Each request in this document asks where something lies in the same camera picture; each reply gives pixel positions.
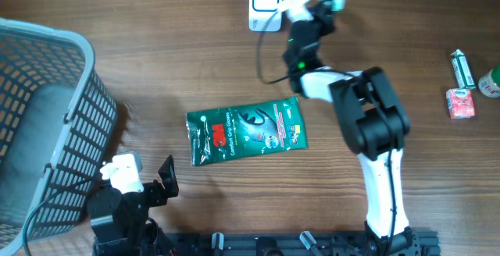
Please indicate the green 3M glove package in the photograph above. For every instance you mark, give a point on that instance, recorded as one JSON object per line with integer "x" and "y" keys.
{"x": 224, "y": 134}

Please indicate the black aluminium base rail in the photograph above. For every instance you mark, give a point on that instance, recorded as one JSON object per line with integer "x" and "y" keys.
{"x": 348, "y": 243}

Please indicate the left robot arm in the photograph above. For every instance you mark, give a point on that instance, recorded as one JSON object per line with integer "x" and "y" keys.
{"x": 120, "y": 210}

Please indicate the green lid jar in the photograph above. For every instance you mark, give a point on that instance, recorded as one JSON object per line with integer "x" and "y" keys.
{"x": 489, "y": 83}

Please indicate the red white snack packet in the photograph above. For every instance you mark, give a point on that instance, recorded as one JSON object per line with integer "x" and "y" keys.
{"x": 460, "y": 103}

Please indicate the grey plastic mesh basket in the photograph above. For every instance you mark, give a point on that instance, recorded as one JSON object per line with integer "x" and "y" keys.
{"x": 56, "y": 121}

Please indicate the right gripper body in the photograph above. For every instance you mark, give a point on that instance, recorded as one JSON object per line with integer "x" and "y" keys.
{"x": 322, "y": 25}

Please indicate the white barcode scanner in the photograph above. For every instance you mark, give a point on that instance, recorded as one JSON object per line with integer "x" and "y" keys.
{"x": 262, "y": 17}

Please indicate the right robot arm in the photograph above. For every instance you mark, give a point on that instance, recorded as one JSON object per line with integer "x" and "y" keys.
{"x": 371, "y": 117}

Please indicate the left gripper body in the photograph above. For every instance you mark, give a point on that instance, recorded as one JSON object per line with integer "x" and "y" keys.
{"x": 153, "y": 194}

